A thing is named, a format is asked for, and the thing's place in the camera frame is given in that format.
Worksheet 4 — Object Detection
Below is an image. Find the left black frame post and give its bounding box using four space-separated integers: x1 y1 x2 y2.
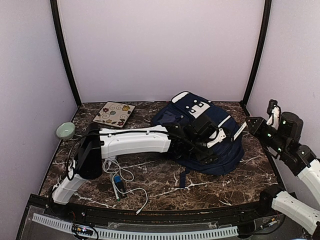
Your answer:
49 0 82 108

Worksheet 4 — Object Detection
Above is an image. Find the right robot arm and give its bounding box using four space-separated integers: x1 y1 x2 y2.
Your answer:
245 111 320 240

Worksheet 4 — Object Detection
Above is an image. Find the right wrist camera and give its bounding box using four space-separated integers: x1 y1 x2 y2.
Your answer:
266 99 282 130

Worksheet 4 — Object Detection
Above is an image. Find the pale green ceramic bowl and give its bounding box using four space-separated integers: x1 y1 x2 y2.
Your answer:
55 122 76 140

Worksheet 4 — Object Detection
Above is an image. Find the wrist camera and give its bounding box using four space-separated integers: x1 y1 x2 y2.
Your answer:
266 99 282 130
206 127 230 149

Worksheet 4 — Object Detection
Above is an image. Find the green capped white marker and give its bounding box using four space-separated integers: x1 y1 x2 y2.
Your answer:
110 174 120 202

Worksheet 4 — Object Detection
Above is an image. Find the navy blue student backpack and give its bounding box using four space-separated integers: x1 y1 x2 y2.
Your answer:
151 91 244 189

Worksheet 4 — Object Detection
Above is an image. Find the grey slotted cable duct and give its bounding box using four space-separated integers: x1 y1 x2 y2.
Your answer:
32 213 239 240

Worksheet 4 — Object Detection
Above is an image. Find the right black frame post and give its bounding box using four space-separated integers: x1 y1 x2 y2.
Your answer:
240 0 272 110

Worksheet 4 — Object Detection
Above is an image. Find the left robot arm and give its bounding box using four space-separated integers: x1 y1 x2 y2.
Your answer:
50 117 226 218

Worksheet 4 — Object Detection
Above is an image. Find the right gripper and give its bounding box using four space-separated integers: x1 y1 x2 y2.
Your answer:
246 116 289 156

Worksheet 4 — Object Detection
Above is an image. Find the black frame post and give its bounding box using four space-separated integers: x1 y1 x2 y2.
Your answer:
240 0 272 110
49 0 82 108

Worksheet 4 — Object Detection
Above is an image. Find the white charger with cable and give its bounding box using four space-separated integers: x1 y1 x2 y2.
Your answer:
102 156 149 215

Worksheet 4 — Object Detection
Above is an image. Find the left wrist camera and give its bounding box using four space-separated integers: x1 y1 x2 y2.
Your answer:
206 127 230 149

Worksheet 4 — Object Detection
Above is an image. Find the red capped white marker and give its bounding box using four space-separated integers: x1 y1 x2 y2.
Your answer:
232 122 247 142

